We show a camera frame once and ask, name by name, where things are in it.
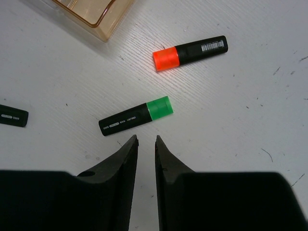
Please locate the orange cap highlighter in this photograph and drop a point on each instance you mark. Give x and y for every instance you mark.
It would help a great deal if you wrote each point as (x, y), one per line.
(190, 52)

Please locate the green cap highlighter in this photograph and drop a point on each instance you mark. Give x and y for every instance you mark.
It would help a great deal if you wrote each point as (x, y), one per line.
(136, 116)

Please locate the orange transparent plastic container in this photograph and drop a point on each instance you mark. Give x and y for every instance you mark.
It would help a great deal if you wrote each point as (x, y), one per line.
(99, 17)

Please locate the pink cap highlighter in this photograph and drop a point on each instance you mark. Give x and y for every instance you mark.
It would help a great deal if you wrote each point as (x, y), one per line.
(13, 116)

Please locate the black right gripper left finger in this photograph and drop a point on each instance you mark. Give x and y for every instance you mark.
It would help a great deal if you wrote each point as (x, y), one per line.
(98, 199)

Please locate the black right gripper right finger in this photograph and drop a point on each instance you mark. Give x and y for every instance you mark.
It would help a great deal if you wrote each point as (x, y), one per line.
(222, 201)

